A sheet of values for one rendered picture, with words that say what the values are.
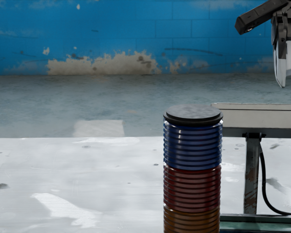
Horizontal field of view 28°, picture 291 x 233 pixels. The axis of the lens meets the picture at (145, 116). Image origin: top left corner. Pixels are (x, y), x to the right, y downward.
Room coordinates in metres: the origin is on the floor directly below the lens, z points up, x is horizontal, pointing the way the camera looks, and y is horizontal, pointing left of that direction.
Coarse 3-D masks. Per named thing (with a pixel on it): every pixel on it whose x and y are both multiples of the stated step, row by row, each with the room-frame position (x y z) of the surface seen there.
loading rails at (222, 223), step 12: (228, 216) 0.91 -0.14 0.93; (240, 216) 0.91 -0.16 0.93; (252, 216) 0.91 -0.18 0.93; (264, 216) 0.91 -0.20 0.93; (276, 216) 0.91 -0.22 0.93; (288, 216) 0.91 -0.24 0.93; (228, 228) 0.88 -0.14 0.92; (240, 228) 0.88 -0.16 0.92; (252, 228) 0.88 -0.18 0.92; (264, 228) 0.88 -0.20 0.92; (276, 228) 0.88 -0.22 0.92; (288, 228) 0.88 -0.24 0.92
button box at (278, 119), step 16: (224, 112) 1.07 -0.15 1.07; (240, 112) 1.06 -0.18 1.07; (256, 112) 1.06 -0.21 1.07; (272, 112) 1.06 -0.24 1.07; (288, 112) 1.06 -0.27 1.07; (224, 128) 1.05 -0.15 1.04; (240, 128) 1.05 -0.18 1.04; (256, 128) 1.05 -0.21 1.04; (272, 128) 1.04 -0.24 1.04; (288, 128) 1.04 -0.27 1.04
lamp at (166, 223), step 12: (168, 216) 0.54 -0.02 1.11; (180, 216) 0.53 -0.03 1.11; (192, 216) 0.53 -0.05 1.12; (204, 216) 0.53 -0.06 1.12; (216, 216) 0.54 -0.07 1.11; (168, 228) 0.54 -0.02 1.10; (180, 228) 0.53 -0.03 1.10; (192, 228) 0.53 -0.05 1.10; (204, 228) 0.53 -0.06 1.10; (216, 228) 0.54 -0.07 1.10
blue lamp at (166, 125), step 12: (168, 132) 0.54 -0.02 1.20; (180, 132) 0.53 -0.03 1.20; (192, 132) 0.53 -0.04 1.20; (204, 132) 0.53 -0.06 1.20; (216, 132) 0.54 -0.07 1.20; (168, 144) 0.54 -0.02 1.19; (180, 144) 0.53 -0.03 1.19; (192, 144) 0.53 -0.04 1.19; (204, 144) 0.53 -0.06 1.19; (216, 144) 0.54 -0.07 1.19; (168, 156) 0.54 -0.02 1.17; (180, 156) 0.53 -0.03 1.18; (192, 156) 0.53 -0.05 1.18; (204, 156) 0.53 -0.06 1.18; (216, 156) 0.54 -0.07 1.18; (180, 168) 0.53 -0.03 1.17; (192, 168) 0.53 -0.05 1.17; (204, 168) 0.53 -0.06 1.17
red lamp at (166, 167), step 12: (168, 168) 0.54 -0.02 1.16; (216, 168) 0.54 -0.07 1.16; (168, 180) 0.54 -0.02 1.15; (180, 180) 0.53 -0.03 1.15; (192, 180) 0.53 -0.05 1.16; (204, 180) 0.53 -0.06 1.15; (216, 180) 0.54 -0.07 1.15; (168, 192) 0.54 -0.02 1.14; (180, 192) 0.53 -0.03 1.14; (192, 192) 0.53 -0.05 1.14; (204, 192) 0.53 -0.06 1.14; (216, 192) 0.54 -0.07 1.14; (168, 204) 0.54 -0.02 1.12; (180, 204) 0.53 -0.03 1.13; (192, 204) 0.53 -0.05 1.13; (204, 204) 0.53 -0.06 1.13; (216, 204) 0.54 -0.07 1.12
